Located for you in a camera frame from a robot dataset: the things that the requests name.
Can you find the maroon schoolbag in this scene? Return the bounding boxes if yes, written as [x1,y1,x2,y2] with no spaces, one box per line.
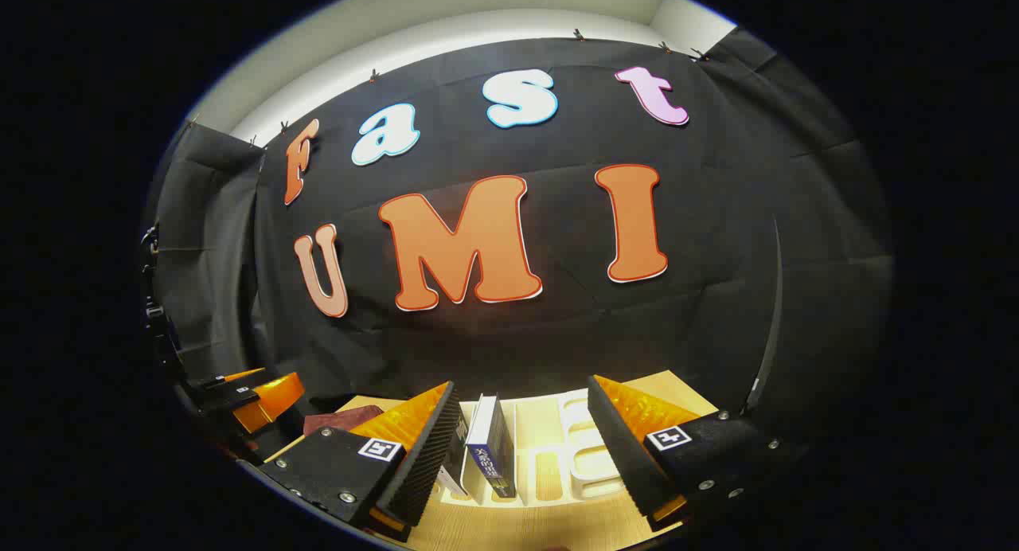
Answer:
[303,405,385,437]

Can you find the black equipment stand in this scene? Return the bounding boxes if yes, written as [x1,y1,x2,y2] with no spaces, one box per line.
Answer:
[139,223,185,373]

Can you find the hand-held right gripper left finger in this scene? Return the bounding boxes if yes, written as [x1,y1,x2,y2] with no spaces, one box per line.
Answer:
[256,381,464,544]

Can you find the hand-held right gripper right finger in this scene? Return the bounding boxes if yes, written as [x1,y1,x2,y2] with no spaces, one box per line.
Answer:
[587,374,809,533]

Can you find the white bookshelf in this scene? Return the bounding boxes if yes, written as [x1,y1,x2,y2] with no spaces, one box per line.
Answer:
[436,388,631,506]

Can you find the blue book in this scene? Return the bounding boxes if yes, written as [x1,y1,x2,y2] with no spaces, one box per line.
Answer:
[465,393,518,501]

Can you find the black stand pole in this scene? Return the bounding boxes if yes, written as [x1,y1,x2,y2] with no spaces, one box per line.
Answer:
[747,215,786,415]

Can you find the black backdrop cloth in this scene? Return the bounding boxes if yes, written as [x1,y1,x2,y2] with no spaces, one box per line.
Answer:
[143,29,896,424]

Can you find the white book with portrait cover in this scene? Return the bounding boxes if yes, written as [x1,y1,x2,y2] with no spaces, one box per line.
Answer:
[435,412,481,502]

